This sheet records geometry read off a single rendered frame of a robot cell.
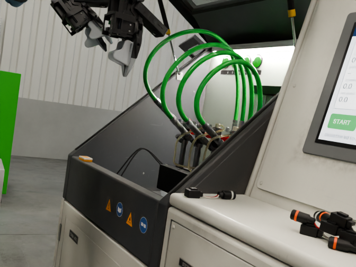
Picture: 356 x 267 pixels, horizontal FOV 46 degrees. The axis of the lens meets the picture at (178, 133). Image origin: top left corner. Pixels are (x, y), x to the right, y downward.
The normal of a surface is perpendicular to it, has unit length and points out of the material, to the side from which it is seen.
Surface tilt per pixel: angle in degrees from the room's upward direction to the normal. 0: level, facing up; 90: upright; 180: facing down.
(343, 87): 76
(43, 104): 90
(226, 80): 90
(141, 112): 90
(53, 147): 90
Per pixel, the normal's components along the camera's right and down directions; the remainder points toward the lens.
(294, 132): -0.77, -0.33
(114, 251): -0.83, -0.09
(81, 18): 0.37, -0.12
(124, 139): 0.54, 0.12
